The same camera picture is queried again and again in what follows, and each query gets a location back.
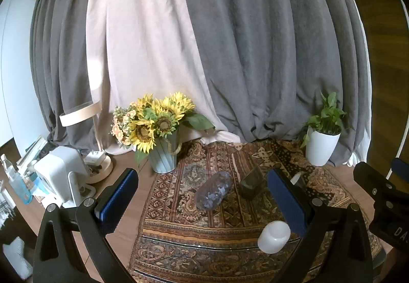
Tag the green potted plant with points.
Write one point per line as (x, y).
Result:
(326, 116)

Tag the blue ribbed vase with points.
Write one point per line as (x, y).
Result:
(164, 155)

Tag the clear plastic bottle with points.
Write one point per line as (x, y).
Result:
(214, 191)

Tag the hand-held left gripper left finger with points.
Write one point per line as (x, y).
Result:
(116, 198)

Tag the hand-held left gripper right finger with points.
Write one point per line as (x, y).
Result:
(284, 196)

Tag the white ribbed object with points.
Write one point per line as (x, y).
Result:
(17, 257)

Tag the clear bottle with blue liquid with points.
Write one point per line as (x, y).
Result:
(17, 182)

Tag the white power adapter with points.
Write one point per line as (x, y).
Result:
(94, 158)

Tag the beige desk lamp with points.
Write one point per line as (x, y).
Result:
(80, 115)

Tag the sunflower bouquet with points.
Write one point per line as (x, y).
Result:
(159, 120)

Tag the stack of books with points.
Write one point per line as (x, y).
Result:
(32, 150)

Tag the white sheer curtain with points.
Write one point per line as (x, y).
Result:
(364, 78)

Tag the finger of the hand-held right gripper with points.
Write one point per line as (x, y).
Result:
(372, 179)
(402, 169)

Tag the dark smoky glass cup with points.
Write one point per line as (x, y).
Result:
(252, 184)

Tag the grey curtain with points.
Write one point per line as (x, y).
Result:
(60, 56)
(271, 46)

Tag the white plant pot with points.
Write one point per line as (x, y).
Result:
(321, 147)

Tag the small white object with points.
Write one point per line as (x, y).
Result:
(295, 178)

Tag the patterned brown table cloth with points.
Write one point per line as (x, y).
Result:
(198, 238)

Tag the white box-shaped appliance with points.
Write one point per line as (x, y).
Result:
(59, 171)

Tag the white cup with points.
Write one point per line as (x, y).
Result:
(274, 236)

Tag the beige curtain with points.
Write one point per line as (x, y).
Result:
(143, 46)

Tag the pink flower bunch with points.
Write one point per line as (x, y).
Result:
(123, 126)

